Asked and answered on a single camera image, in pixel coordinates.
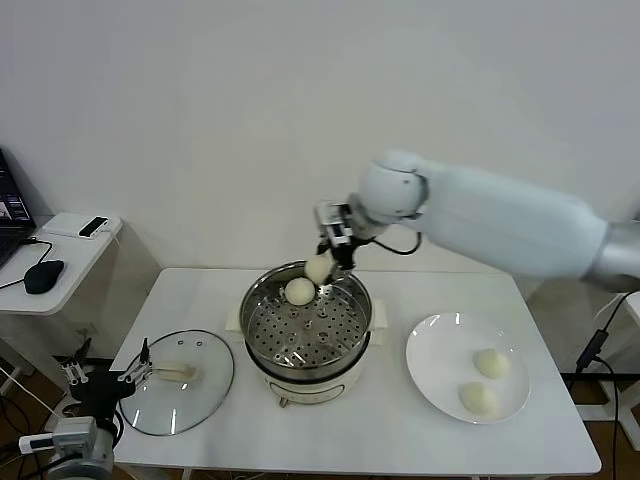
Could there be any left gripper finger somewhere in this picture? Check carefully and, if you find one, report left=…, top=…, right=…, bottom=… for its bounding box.
left=60, top=339, right=94, bottom=386
left=117, top=338, right=154, bottom=384

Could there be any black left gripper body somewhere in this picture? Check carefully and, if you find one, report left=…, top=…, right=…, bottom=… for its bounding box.
left=69, top=372, right=136, bottom=416

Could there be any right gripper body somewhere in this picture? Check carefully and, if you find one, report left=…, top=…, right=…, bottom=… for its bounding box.
left=313, top=201, right=369, bottom=246

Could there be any white steamed baozi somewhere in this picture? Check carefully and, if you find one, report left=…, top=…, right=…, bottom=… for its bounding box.
left=458, top=381, right=501, bottom=419
left=284, top=278, right=317, bottom=306
left=472, top=348, right=511, bottom=380
left=304, top=255, right=335, bottom=284

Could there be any round glass pot lid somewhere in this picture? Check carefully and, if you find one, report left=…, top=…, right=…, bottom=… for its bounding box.
left=118, top=328, right=236, bottom=437

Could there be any stainless steel steamer basket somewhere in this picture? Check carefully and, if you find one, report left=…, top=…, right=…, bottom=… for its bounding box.
left=225, top=263, right=389, bottom=371

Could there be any black computer mouse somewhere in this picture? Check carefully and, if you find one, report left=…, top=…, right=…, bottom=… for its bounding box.
left=24, top=260, right=66, bottom=295

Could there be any white side table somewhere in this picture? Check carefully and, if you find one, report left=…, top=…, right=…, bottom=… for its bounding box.
left=0, top=212, right=162, bottom=434

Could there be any white electric cooker base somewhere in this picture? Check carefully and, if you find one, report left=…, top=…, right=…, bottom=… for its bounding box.
left=232, top=319, right=389, bottom=409

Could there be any small black white device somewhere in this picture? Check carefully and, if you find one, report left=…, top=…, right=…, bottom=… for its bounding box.
left=78, top=216, right=110, bottom=239

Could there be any flat white box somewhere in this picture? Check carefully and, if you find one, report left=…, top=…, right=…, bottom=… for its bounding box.
left=40, top=212, right=121, bottom=239

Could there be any round white plate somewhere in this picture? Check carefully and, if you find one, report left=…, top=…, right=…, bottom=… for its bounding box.
left=405, top=312, right=532, bottom=426

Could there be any black laptop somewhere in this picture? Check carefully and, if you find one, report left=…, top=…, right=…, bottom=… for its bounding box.
left=0, top=147, right=37, bottom=271

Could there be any white shelf table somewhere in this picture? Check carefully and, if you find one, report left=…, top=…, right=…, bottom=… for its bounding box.
left=604, top=292, right=640, bottom=441

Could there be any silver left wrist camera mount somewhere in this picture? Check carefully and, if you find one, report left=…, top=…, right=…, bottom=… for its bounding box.
left=18, top=417, right=99, bottom=456

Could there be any white floor cable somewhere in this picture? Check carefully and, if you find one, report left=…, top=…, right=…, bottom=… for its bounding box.
left=0, top=367, right=71, bottom=419

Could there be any black mouse cable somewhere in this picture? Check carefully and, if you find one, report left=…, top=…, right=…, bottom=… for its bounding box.
left=0, top=237, right=55, bottom=292

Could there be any black power adapter cable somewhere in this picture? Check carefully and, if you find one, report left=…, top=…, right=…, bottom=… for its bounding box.
left=559, top=294, right=640, bottom=480

